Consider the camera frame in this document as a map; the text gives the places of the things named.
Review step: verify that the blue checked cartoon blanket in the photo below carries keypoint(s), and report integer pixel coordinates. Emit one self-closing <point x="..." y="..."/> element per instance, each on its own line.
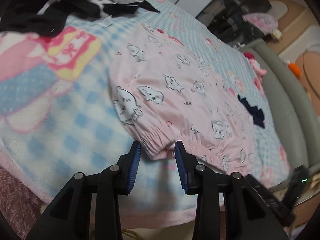
<point x="75" y="130"/>

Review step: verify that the pink white plush toy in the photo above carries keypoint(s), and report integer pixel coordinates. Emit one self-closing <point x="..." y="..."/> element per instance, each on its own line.
<point x="258" y="66"/>

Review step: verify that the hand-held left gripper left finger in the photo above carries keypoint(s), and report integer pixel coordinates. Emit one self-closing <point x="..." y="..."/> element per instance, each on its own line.
<point x="133" y="165"/>

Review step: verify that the pink printed pajama pants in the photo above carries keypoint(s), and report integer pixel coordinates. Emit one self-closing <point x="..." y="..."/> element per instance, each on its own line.
<point x="175" y="100"/>

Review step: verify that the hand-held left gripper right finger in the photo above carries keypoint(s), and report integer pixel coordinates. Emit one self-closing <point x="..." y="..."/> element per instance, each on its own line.
<point x="181" y="167"/>

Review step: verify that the magenta plush toy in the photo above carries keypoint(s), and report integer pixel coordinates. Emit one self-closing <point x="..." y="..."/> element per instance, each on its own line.
<point x="248" y="55"/>

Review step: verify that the pink patterned cushion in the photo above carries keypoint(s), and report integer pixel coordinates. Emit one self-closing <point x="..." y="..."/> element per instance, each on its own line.
<point x="260" y="21"/>

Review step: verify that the orange plush toy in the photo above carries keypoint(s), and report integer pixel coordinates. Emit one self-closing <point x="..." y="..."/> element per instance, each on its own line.
<point x="293" y="68"/>

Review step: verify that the black garment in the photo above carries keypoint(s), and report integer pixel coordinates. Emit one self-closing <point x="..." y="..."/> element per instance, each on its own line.
<point x="37" y="22"/>

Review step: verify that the grey bed headboard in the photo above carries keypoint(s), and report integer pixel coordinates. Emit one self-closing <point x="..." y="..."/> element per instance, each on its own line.
<point x="287" y="105"/>

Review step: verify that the dark glass wardrobe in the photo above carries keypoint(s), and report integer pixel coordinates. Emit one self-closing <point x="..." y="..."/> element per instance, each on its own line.
<point x="230" y="22"/>

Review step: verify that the navy garment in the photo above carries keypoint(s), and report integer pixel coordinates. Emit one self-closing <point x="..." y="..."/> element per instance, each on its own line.
<point x="255" y="112"/>

